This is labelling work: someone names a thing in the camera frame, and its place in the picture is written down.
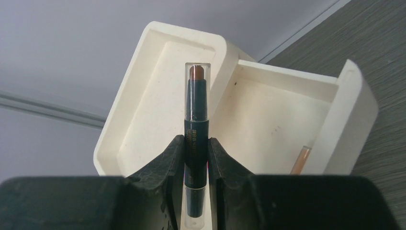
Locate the dark green makeup stick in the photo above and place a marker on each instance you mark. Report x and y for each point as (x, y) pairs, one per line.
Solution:
(196, 130)

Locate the white drawer organizer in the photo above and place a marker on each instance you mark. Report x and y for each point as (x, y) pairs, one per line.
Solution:
(262, 115)

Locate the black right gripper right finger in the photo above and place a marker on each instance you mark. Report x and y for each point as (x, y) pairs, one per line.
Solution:
(241, 200)

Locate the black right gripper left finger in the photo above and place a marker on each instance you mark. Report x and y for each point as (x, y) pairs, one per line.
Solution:
(149, 199)

